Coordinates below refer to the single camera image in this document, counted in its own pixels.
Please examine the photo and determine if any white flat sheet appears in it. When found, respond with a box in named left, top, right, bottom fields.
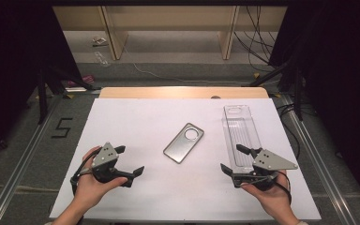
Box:
left=64, top=86, right=89, bottom=93

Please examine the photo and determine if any clear plastic wrapper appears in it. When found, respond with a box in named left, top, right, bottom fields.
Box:
left=94, top=50, right=111, bottom=68

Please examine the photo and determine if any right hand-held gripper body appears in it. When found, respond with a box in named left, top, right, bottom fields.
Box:
left=251, top=148, right=299, bottom=192

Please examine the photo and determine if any grey phone case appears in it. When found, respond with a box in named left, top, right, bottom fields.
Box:
left=162, top=122, right=205, bottom=165

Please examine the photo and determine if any metal floor rail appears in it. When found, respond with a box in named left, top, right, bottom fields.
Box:
left=0, top=93, right=64, bottom=225
left=279, top=93, right=358, bottom=225

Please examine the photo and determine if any light wooden shelf unit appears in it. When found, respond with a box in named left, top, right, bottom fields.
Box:
left=52, top=5, right=289, bottom=61

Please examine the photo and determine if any person's right hand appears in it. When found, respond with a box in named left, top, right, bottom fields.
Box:
left=240, top=171, right=295, bottom=217

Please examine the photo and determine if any pink item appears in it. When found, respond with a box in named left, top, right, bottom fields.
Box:
left=67, top=74, right=95, bottom=89

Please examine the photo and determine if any wooden table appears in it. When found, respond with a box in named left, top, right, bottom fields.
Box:
left=98, top=86, right=270, bottom=100

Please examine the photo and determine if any black curtain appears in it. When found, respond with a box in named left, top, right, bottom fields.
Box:
left=267, top=0, right=360, bottom=214
left=0, top=0, right=84, bottom=164

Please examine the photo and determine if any white board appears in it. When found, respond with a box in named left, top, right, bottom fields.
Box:
left=49, top=97, right=323, bottom=222

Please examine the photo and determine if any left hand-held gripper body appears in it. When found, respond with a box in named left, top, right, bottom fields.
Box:
left=90, top=142, right=127, bottom=185

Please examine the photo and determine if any person's left hand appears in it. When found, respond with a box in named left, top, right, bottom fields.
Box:
left=73, top=145, right=128, bottom=209

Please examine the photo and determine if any clear plastic packaging box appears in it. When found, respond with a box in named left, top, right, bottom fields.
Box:
left=220, top=104, right=263, bottom=174

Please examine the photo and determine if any bundle of black cables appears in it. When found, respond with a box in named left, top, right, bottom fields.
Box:
left=233, top=5, right=278, bottom=73

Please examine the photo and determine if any small white and black item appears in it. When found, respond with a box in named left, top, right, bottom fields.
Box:
left=91, top=36, right=109, bottom=48

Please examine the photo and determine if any white floor cable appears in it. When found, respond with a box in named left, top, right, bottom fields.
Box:
left=123, top=46, right=248, bottom=85

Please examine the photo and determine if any black metal stand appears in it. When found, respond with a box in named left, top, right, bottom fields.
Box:
left=248, top=60, right=305, bottom=123
left=37, top=66, right=103, bottom=126

